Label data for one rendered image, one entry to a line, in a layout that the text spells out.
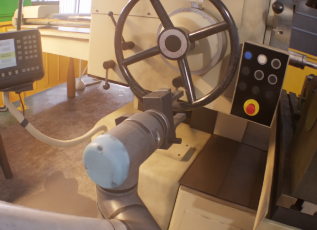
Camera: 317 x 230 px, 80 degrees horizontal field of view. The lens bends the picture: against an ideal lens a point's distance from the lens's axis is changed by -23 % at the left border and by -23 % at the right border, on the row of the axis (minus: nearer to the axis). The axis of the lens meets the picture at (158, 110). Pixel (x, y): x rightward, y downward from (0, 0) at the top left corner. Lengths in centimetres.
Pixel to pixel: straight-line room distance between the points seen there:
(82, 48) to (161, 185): 99
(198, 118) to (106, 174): 130
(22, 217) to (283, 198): 61
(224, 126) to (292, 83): 187
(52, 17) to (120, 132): 158
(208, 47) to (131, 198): 48
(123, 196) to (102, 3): 83
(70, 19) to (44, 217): 154
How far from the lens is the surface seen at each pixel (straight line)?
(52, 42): 184
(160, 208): 136
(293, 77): 329
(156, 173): 124
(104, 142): 40
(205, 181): 122
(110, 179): 41
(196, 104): 63
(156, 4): 66
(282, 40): 92
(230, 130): 163
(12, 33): 102
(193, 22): 73
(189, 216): 129
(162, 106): 53
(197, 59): 73
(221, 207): 118
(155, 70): 94
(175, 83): 86
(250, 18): 81
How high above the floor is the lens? 139
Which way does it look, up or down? 25 degrees down
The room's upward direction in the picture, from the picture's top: 7 degrees clockwise
